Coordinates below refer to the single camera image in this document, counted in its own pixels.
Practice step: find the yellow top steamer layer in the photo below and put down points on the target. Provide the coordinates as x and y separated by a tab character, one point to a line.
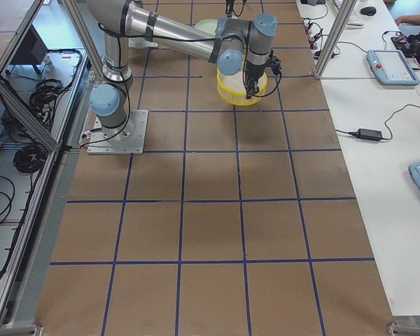
231	89

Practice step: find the aluminium frame post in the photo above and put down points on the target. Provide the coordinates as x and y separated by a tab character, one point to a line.
336	30

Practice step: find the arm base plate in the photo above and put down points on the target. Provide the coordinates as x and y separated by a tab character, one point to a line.
122	140
141	43

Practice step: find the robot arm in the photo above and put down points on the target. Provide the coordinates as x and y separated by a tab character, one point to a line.
237	45

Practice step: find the light green plate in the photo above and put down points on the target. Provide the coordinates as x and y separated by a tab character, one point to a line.
207	25

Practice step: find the black computer mouse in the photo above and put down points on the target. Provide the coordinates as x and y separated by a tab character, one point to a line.
368	11

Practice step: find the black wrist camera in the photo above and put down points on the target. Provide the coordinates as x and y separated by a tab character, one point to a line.
275	65

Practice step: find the black power adapter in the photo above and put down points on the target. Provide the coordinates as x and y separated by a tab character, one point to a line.
367	134

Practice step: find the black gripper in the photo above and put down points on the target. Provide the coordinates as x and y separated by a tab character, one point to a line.
230	5
254	71

